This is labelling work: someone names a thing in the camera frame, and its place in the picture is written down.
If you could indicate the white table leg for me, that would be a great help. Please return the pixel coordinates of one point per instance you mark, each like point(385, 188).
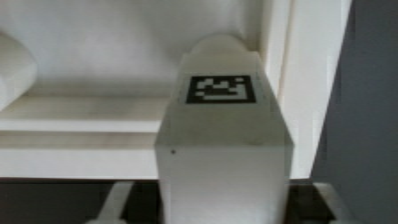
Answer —
point(18, 70)
point(222, 144)

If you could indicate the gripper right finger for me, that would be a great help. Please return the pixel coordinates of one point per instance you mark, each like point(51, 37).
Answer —
point(314, 204)

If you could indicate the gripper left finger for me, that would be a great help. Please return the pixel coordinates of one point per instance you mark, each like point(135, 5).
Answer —
point(131, 204)

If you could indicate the white square table top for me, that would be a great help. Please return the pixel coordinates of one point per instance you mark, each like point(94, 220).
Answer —
point(106, 44)

